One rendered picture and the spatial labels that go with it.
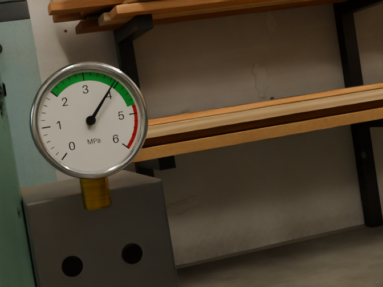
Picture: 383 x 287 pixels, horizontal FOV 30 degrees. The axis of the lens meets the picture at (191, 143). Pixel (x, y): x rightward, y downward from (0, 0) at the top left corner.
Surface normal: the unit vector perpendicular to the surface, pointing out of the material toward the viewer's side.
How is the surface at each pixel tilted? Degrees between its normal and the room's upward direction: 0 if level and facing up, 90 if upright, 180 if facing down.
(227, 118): 89
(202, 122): 90
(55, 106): 90
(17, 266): 90
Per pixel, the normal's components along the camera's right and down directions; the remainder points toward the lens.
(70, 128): 0.27, 0.01
